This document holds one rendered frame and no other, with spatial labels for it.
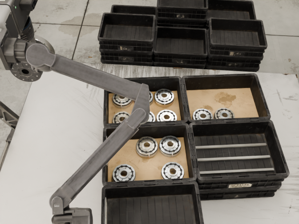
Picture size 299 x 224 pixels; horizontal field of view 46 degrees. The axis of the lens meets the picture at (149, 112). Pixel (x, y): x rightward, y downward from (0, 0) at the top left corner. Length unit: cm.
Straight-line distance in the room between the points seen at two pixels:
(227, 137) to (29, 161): 100
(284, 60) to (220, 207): 205
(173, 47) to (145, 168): 140
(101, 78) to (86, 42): 231
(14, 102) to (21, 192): 140
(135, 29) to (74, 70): 166
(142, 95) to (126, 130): 12
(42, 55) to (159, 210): 81
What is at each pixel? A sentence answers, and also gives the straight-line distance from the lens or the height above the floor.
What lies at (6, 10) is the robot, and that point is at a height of 152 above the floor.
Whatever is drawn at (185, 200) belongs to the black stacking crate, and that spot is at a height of 83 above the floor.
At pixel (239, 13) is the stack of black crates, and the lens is 326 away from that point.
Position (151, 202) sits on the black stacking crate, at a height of 83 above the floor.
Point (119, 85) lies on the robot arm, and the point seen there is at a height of 142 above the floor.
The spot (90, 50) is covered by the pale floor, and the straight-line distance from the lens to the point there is 339.
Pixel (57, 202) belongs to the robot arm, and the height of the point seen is 121.
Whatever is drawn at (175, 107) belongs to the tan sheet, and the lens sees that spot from 186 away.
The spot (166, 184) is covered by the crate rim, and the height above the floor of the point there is 93.
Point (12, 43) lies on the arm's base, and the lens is 127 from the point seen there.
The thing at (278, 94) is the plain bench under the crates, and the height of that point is 70.
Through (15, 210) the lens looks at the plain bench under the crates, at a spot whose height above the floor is 70.
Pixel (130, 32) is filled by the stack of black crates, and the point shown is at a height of 49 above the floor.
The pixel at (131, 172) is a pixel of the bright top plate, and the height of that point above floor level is 86.
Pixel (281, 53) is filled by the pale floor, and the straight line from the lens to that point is 357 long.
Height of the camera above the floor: 229
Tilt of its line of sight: 53 degrees down
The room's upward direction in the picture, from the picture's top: 1 degrees clockwise
